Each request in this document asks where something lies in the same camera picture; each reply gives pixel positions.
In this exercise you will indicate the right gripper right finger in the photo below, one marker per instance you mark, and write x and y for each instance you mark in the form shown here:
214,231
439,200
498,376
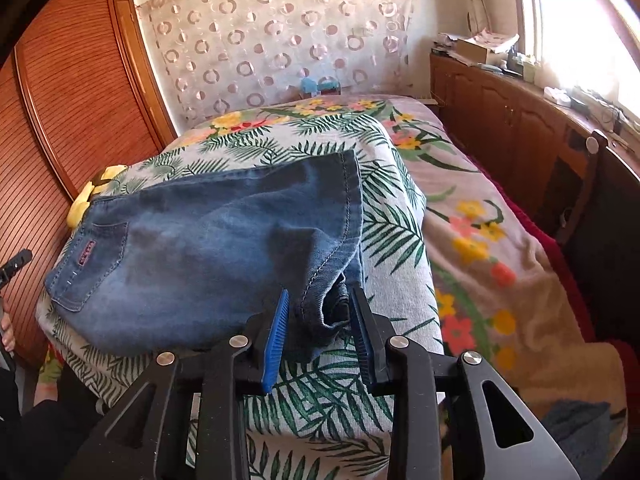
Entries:
442,402

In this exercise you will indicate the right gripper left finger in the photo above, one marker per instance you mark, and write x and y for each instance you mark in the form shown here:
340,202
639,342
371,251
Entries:
183,417

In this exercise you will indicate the blue denim jeans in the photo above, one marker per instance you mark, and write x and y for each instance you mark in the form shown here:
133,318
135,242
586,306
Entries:
185,263

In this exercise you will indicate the person's left hand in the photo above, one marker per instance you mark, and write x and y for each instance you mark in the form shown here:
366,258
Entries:
8,338

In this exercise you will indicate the yellow Pikachu plush toy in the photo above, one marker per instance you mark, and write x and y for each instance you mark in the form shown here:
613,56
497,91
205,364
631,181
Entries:
92,189

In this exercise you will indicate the floral blanket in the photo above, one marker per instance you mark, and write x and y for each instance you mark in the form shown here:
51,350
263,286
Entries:
447,258

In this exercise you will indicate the palm leaf print sheet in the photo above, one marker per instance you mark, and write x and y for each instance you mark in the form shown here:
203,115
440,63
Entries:
205,294

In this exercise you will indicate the wooden side cabinet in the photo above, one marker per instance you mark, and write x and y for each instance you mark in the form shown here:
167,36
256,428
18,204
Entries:
537,151

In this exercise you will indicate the circle pattern sheer curtain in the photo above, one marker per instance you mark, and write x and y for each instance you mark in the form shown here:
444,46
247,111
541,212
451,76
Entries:
212,57

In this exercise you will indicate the blue item on box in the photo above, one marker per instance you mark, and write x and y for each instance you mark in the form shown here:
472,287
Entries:
309,88

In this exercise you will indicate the cardboard box on cabinet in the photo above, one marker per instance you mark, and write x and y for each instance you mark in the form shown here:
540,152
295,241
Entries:
485,47

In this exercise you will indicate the window with wooden frame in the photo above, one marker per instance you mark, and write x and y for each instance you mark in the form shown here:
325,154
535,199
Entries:
591,45

